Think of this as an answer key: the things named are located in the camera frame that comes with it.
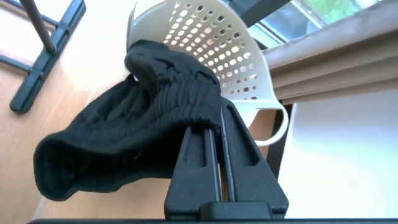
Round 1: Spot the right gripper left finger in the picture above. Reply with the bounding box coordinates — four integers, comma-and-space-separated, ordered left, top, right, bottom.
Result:
164, 126, 223, 221

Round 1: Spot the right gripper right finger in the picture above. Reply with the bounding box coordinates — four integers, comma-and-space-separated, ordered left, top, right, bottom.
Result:
217, 98, 290, 220

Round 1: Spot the white laundry basket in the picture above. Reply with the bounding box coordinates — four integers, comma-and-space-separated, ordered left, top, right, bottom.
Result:
126, 0, 290, 147

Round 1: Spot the black clothes rack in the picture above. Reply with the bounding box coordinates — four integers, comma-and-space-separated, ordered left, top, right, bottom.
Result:
0, 0, 87, 114

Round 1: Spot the beige curtain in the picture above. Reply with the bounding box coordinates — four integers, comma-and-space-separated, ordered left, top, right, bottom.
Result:
262, 0, 398, 106

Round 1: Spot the window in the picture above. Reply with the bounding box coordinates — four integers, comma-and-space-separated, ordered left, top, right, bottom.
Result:
229, 0, 383, 50

